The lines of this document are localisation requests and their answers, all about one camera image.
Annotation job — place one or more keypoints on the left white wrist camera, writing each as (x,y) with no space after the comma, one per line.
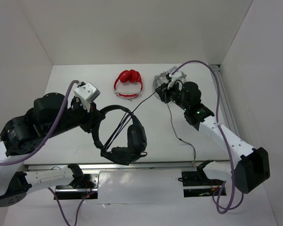
(86,93)

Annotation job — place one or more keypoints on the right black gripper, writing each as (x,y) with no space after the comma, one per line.
(163,92)

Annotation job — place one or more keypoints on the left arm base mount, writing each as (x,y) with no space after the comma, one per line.
(86,186)

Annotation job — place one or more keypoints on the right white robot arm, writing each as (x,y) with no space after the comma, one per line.
(249,166)

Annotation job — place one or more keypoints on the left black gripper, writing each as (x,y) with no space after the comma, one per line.
(94,117)

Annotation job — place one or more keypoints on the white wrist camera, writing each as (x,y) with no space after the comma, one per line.
(86,93)
(173,75)

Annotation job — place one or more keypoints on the aluminium rail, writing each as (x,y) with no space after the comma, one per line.
(112,166)
(225,113)

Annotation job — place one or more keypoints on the red folded headphones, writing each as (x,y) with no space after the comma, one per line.
(128,76)

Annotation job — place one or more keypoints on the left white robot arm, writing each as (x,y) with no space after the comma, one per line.
(22,135)

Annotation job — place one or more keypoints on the grey white headphones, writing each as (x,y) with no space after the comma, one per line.
(159,79)

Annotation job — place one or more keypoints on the aluminium rail right side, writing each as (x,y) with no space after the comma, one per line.
(225,113)

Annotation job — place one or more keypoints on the black headset with microphone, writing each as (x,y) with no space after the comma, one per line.
(136,139)

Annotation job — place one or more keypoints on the aluminium rail front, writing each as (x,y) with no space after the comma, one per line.
(112,166)

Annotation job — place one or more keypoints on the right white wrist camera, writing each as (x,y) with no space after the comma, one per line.
(173,75)

